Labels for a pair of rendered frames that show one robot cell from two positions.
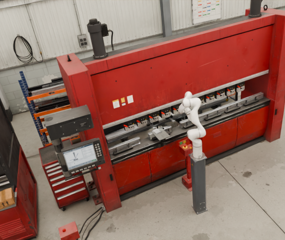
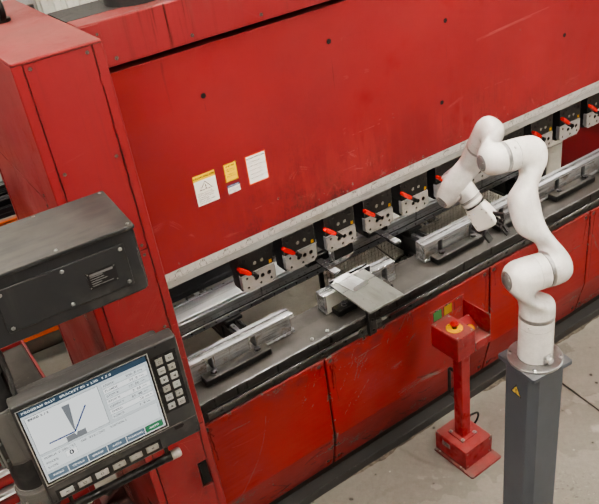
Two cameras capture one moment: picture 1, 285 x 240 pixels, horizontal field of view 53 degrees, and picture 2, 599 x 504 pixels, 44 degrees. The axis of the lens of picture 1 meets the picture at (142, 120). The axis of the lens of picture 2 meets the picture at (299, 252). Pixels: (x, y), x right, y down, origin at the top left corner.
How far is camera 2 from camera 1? 1.36 m
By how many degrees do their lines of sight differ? 9
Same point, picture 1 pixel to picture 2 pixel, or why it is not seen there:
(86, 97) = (97, 162)
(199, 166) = (544, 396)
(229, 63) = (569, 27)
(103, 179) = (175, 487)
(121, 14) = not seen: outside the picture
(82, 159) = (105, 429)
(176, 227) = not seen: outside the picture
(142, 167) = (305, 417)
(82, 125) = (98, 279)
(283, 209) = not seen: outside the picture
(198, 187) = (536, 471)
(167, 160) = (386, 381)
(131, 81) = (258, 96)
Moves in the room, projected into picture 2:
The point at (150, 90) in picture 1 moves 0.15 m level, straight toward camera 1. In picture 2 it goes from (327, 131) to (336, 146)
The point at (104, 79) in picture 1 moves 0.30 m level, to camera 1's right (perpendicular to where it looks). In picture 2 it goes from (158, 88) to (250, 69)
